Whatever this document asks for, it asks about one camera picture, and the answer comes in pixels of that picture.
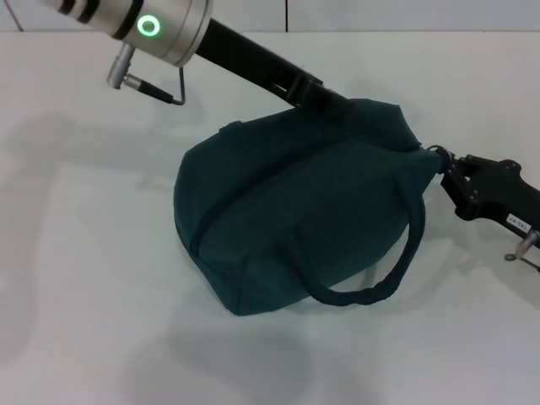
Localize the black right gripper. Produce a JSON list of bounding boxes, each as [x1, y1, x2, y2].
[[437, 148, 540, 242]]

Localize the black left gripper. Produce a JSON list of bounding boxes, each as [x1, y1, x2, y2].
[[195, 18, 354, 126]]

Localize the metal zipper pull ring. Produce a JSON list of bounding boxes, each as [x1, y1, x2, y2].
[[424, 144, 451, 165]]

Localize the teal insulated lunch bag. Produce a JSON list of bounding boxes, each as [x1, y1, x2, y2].
[[172, 97, 443, 317]]

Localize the right arm cable with plug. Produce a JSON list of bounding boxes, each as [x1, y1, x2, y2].
[[503, 229, 540, 272]]

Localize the arm cable with plug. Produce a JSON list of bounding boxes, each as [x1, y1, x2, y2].
[[105, 41, 187, 106], [503, 229, 540, 272]]

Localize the left arm cable with plug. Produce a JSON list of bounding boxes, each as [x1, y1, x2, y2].
[[105, 41, 187, 106]]

